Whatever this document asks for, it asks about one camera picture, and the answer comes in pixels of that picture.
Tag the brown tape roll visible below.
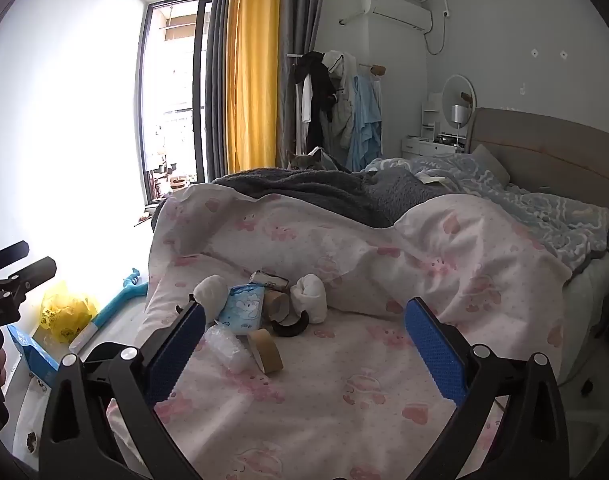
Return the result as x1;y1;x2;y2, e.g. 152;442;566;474
248;329;284;375

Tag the white hanging shirt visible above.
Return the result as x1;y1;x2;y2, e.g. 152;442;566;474
299;74;314;124

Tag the yellow plastic bag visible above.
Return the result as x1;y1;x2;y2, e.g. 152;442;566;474
39;282;100;345

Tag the white air conditioner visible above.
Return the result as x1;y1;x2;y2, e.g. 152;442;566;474
361;0;433;31

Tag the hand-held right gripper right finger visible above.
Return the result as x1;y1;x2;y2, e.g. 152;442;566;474
405;297;571;480

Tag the grey fleece blanket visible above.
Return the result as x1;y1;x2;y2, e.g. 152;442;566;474
152;166;450;229

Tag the clear bubble wrap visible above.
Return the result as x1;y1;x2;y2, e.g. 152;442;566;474
204;326;255;374

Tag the blue patterned quilt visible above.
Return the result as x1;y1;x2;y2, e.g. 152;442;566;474
365;152;609;272

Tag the pink printed blanket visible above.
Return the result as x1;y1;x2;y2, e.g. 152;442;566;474
107;182;573;480

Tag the round white mirror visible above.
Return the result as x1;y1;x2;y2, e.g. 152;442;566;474
442;74;477;129

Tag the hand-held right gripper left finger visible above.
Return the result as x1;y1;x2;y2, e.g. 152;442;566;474
38;296;208;480

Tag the white shelf organizer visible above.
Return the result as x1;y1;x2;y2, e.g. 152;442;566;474
421;98;443;139

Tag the white mattress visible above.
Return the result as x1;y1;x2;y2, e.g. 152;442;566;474
557;247;609;388

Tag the light blue hanging shirt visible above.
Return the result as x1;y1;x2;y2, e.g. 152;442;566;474
345;76;383;172

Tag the black hanging garment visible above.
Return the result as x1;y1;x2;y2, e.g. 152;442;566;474
291;51;338;154

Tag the dark framed window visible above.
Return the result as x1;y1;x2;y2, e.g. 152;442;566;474
138;0;215;207

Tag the black tape roll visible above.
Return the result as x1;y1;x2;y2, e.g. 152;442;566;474
270;310;310;339

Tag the yellow curtain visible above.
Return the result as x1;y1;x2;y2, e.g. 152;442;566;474
226;0;284;174

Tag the cardboard tube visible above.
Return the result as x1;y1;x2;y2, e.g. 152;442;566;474
262;290;291;322

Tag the beige pillow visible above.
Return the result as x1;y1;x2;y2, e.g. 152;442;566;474
471;143;511;187

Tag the white sock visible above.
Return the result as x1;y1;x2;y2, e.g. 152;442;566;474
193;275;230;322
290;273;328;325

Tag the blue tissue packet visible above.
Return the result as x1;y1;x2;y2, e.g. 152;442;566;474
217;284;266;337

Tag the white dresser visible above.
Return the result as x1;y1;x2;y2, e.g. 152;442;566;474
401;134;468;157

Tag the white clothes rack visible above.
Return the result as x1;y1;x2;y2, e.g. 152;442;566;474
286;51;386;77

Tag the blue cardboard box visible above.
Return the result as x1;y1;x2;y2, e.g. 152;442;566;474
6;323;60;387

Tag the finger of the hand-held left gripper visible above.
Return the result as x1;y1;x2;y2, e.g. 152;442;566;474
0;256;58;307
0;241;30;274

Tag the grey curtain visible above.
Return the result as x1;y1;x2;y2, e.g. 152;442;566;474
204;0;236;184
276;0;328;161

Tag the grey cat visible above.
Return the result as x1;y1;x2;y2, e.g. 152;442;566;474
286;150;321;171

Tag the beige bed headboard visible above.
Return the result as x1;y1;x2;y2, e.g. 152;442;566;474
467;106;609;241

